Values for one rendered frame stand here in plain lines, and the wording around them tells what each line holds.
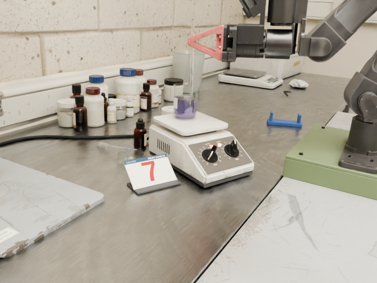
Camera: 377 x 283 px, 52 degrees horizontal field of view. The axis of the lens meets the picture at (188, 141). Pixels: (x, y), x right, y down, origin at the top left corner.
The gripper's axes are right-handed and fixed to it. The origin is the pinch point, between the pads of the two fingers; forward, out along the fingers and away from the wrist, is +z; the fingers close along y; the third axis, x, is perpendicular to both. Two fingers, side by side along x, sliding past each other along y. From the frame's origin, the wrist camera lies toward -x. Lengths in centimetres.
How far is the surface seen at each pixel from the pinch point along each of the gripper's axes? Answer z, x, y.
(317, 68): -47, 23, -139
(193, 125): -1.6, 16.0, 6.0
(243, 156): -11.9, 21.3, 7.6
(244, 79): -9, 22, -86
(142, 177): 5.8, 22.8, 17.7
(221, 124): -7.0, 16.1, 3.7
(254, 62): -14, 18, -112
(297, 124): -26.3, 24.6, -30.6
